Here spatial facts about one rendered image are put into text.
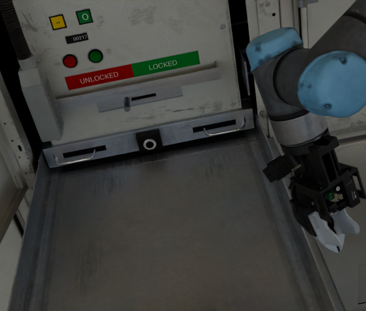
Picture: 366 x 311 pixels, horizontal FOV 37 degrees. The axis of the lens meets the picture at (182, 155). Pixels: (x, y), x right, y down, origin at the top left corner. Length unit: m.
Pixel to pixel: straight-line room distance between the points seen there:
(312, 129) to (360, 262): 1.05
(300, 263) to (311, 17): 0.53
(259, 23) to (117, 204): 0.52
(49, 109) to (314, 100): 0.74
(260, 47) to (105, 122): 0.73
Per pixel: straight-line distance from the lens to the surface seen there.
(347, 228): 0.89
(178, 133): 1.40
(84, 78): 1.33
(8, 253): 1.61
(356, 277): 1.82
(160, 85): 1.30
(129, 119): 1.39
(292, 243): 1.12
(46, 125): 1.28
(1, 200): 1.41
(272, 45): 0.73
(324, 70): 0.63
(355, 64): 0.65
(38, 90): 1.23
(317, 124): 0.77
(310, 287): 1.05
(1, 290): 1.72
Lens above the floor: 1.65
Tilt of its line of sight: 35 degrees down
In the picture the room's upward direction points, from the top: 12 degrees counter-clockwise
